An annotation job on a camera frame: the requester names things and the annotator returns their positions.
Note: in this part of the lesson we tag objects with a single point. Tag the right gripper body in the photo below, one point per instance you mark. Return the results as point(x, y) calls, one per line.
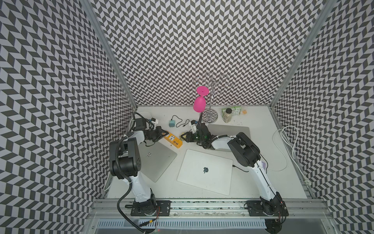
point(199, 138)

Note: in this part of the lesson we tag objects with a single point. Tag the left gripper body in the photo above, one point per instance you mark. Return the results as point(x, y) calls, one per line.
point(154, 134)

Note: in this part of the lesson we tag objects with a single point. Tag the teal charger adapter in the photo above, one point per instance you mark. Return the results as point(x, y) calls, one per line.
point(172, 123)

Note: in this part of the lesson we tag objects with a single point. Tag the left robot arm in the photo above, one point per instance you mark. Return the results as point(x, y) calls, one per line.
point(125, 164)

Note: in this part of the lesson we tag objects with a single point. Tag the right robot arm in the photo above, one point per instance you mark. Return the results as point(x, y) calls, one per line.
point(248, 155)

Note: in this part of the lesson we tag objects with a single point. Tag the rear grey laptop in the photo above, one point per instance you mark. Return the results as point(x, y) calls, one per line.
point(230, 130)

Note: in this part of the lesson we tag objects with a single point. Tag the left silver laptop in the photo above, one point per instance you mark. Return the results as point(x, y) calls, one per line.
point(155, 160)

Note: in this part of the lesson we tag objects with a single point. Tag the centre white laptop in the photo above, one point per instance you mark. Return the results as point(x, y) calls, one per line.
point(206, 171)

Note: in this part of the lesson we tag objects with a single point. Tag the orange power strip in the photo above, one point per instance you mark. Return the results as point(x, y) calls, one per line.
point(173, 140)

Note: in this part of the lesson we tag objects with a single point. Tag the chrome glass holder stand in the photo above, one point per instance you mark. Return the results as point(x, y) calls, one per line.
point(213, 82)

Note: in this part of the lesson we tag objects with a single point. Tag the small glass bottle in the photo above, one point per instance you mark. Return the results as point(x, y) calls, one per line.
point(227, 115)

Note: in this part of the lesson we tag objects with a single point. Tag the pink wine glass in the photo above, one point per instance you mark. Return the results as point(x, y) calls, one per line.
point(200, 102)

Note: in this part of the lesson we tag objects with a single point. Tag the green packet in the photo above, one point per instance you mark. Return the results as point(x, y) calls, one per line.
point(235, 110)

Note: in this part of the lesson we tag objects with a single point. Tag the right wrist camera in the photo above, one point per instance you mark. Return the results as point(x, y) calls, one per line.
point(195, 123)

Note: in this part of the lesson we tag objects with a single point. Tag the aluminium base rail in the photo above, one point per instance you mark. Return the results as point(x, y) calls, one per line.
point(217, 208)

